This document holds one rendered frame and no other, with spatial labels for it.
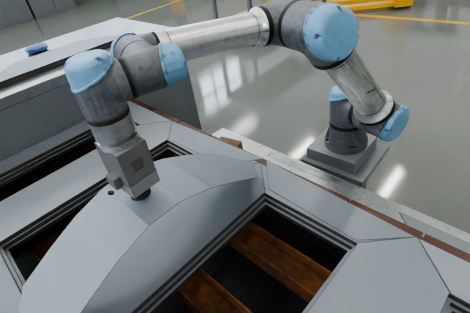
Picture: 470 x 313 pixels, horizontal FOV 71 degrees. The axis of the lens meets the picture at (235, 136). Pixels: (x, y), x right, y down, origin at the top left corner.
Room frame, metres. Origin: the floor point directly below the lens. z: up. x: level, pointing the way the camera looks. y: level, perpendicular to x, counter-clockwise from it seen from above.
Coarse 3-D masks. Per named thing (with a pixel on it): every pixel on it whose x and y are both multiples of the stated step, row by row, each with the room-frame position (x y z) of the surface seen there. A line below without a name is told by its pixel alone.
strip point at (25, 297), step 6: (24, 288) 0.41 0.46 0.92; (24, 294) 0.40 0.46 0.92; (24, 300) 0.39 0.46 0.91; (30, 300) 0.39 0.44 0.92; (18, 306) 0.39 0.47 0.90; (24, 306) 0.38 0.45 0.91; (30, 306) 0.37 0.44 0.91; (18, 312) 0.37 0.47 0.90; (24, 312) 0.37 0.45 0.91; (30, 312) 0.36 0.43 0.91; (36, 312) 0.36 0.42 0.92
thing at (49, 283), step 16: (48, 256) 0.45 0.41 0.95; (32, 272) 0.44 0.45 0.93; (48, 272) 0.42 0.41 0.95; (64, 272) 0.41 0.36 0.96; (32, 288) 0.41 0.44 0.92; (48, 288) 0.39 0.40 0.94; (64, 288) 0.38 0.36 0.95; (48, 304) 0.36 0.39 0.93; (64, 304) 0.35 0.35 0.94; (80, 304) 0.34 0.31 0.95
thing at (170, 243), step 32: (32, 160) 0.99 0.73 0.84; (96, 192) 0.78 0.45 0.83; (224, 192) 0.67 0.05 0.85; (256, 192) 0.65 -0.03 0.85; (32, 224) 0.67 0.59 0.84; (160, 224) 0.59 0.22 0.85; (192, 224) 0.57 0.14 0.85; (224, 224) 0.56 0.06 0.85; (320, 224) 0.51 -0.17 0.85; (128, 256) 0.51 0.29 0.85; (160, 256) 0.49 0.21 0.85; (192, 256) 0.48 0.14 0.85; (128, 288) 0.42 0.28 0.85; (160, 288) 0.41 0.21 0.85; (320, 288) 0.37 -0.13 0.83
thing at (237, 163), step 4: (220, 156) 0.75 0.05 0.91; (224, 156) 0.75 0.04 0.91; (224, 160) 0.72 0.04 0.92; (228, 160) 0.73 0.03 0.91; (232, 160) 0.74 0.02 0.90; (236, 160) 0.74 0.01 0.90; (240, 160) 0.75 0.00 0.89; (232, 164) 0.70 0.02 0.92; (236, 164) 0.70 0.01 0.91; (240, 164) 0.71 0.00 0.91; (244, 164) 0.72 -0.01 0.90; (248, 164) 0.72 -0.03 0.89; (240, 168) 0.68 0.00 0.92; (244, 168) 0.68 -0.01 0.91; (248, 168) 0.69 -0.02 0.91; (252, 168) 0.69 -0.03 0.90; (248, 172) 0.66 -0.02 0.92; (252, 172) 0.66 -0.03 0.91; (256, 176) 0.64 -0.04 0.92
